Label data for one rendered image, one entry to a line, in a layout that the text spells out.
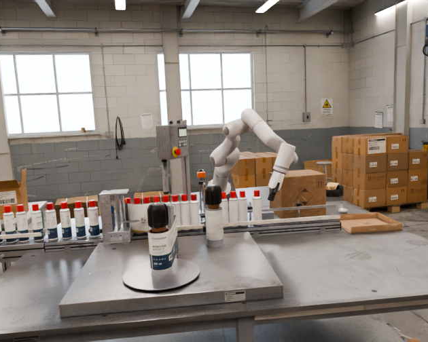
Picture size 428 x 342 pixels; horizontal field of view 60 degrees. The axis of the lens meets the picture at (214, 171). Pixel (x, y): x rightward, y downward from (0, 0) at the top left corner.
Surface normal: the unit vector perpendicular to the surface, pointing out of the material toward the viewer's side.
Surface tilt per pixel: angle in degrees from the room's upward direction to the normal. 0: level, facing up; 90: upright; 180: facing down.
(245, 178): 88
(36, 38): 90
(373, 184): 92
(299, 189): 90
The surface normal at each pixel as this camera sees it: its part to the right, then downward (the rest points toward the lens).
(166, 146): -0.49, 0.15
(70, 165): 0.23, 0.12
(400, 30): -0.97, 0.07
